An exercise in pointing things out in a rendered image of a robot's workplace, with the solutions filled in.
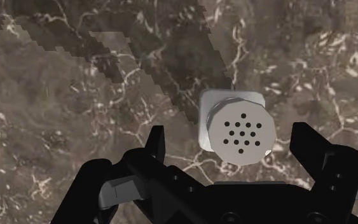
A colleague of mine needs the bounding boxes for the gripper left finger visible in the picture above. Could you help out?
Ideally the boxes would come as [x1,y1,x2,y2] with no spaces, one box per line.
[50,125,210,224]

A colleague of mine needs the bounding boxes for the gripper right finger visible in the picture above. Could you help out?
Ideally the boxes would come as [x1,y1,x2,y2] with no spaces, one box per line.
[289,122,358,224]

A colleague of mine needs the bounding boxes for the white salt shaker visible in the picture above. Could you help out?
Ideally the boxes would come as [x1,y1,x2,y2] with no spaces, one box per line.
[198,89,277,167]

